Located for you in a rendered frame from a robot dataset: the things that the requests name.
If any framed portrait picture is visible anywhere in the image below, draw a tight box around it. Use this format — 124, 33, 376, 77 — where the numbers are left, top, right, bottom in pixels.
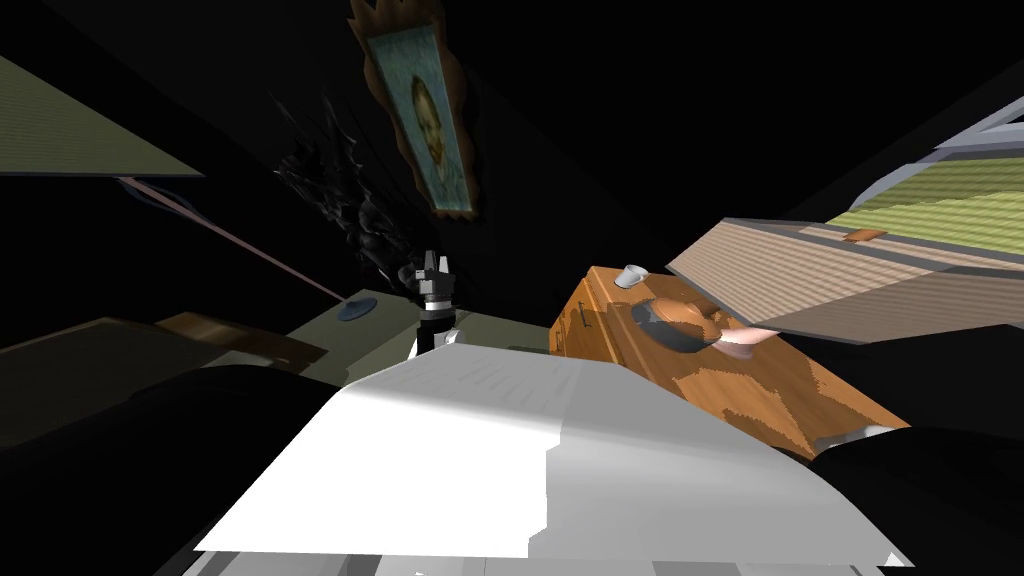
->
347, 0, 482, 225

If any dark leafy plant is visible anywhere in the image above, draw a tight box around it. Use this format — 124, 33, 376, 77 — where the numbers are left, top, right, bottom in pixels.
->
271, 95, 427, 291

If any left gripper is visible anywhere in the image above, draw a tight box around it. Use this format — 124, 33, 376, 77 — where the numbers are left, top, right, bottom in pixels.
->
415, 249, 457, 304

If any brown and grey bowl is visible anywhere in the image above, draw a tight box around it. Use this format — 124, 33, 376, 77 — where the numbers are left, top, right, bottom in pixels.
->
631, 297, 726, 354

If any pink plate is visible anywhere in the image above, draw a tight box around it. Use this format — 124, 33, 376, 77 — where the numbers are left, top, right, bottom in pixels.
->
710, 323, 781, 361

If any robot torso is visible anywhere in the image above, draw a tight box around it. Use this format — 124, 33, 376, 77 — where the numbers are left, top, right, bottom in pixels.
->
179, 339, 917, 576

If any beige striped bed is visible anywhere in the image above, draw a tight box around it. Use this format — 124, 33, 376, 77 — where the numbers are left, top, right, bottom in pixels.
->
666, 217, 1024, 346

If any pink floor lamp blue base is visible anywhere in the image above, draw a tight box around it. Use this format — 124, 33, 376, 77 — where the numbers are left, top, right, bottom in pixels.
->
115, 175, 380, 324

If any orange-brown wooden table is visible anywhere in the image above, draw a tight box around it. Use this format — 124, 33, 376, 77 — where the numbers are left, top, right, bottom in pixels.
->
548, 265, 911, 463

